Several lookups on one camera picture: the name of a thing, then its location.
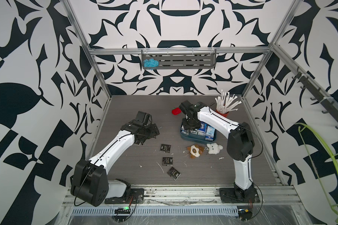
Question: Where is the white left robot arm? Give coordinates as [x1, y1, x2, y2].
[70, 111, 160, 207]

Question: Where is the grey hook rail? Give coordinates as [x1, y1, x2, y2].
[292, 66, 338, 129]

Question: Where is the green hoop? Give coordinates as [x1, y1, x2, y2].
[293, 122, 338, 224]

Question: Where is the light blue tissue pack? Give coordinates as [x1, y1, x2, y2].
[205, 125, 216, 141]

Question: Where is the red cup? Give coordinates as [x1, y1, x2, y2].
[216, 110, 229, 118]

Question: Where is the black packet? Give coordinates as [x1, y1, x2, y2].
[160, 144, 171, 153]
[167, 167, 181, 181]
[162, 157, 174, 166]

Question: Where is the blue crochet cloth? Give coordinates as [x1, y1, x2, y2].
[143, 58, 159, 69]

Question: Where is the white plush toy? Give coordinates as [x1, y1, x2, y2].
[207, 142, 223, 155]

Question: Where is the red plush apple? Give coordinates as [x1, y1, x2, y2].
[171, 107, 182, 115]

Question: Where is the dark blue Tempo tissue pack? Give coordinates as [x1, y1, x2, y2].
[197, 122, 207, 137]

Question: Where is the black packet front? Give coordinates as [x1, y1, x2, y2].
[167, 167, 181, 181]

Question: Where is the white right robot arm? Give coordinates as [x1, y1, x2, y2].
[179, 100, 255, 191]

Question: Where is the brown white plush dog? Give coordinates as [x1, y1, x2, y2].
[186, 144, 205, 158]

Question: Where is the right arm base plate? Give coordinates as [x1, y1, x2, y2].
[219, 187, 261, 203]

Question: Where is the teal storage box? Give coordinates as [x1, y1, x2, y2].
[180, 124, 217, 144]

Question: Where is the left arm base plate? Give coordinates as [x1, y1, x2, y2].
[104, 188, 145, 204]

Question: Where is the grey wall shelf rack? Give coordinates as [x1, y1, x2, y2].
[141, 48, 217, 70]

